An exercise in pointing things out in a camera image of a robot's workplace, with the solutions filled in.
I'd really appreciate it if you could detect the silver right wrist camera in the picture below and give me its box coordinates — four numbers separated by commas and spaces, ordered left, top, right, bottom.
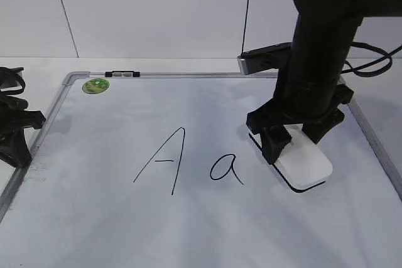
237, 42, 291, 75

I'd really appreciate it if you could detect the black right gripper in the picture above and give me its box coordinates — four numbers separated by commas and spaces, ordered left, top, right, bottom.
246, 84, 354, 164

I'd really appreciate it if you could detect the white board eraser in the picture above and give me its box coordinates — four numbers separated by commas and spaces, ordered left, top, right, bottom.
261, 124, 333, 193

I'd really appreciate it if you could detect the white board with grey frame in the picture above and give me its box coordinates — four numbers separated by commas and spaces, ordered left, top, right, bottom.
1, 76, 401, 267

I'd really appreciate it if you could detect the green round magnet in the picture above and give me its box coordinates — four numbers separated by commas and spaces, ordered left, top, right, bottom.
82, 78, 110, 95

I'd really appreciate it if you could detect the black and clear board clip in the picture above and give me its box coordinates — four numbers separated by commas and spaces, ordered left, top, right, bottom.
105, 71, 141, 78

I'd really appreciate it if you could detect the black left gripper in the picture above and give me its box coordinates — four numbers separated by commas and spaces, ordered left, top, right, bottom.
1, 94, 46, 168

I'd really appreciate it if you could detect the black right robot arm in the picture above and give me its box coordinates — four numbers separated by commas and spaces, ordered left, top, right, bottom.
237, 0, 401, 164

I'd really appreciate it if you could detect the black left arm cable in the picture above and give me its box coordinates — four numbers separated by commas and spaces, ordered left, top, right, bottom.
0, 67, 26, 96

